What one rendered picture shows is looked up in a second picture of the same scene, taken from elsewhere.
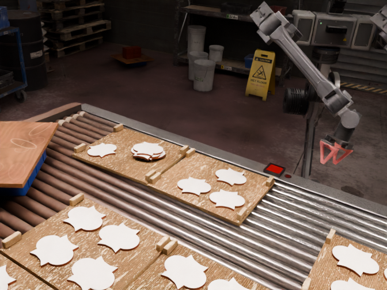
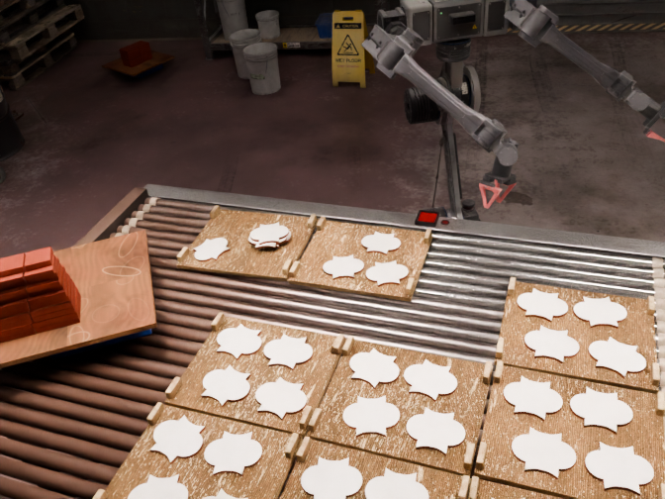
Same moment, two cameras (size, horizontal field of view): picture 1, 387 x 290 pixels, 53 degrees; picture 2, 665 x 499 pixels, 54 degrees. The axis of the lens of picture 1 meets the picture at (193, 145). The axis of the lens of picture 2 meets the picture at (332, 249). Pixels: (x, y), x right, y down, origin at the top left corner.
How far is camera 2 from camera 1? 0.63 m
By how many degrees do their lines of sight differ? 11
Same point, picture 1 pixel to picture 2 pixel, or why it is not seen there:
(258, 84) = (349, 64)
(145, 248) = (322, 355)
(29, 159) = (142, 289)
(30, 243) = (195, 385)
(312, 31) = (432, 26)
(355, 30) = (484, 12)
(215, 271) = (404, 358)
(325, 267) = (515, 322)
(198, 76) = (256, 73)
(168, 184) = (313, 273)
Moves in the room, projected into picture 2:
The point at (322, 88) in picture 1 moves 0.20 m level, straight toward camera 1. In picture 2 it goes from (469, 123) to (473, 156)
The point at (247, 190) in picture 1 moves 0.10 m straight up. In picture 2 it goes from (405, 254) to (405, 231)
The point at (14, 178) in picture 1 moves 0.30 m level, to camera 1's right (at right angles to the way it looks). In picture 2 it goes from (142, 318) to (243, 297)
